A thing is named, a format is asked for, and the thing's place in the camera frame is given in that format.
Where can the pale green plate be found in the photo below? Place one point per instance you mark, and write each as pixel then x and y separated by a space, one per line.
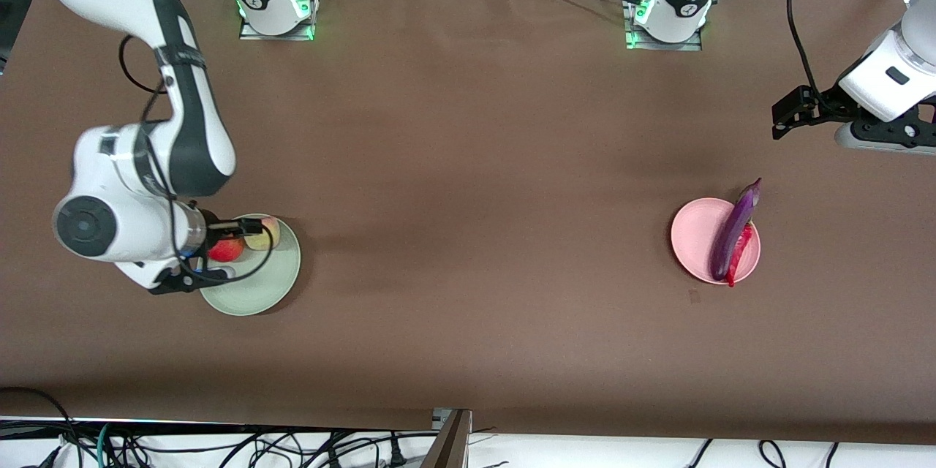
pixel 256 285

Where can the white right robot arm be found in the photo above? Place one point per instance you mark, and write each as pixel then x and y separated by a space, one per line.
pixel 197 124

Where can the brown table cover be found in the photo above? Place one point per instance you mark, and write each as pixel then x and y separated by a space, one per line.
pixel 439 344

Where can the purple eggplant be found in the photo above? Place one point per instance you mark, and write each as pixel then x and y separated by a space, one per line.
pixel 735 234

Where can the yellow pink peach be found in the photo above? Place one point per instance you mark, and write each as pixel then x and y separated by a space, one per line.
pixel 262 240

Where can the red chili pepper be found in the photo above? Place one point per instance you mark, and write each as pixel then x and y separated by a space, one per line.
pixel 746 241

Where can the pink plate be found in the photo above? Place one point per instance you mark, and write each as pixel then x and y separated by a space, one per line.
pixel 695 234

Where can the red apple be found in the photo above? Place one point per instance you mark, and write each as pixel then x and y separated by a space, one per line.
pixel 227 250

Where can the aluminium frame post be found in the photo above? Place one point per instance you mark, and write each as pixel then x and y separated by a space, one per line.
pixel 450 446

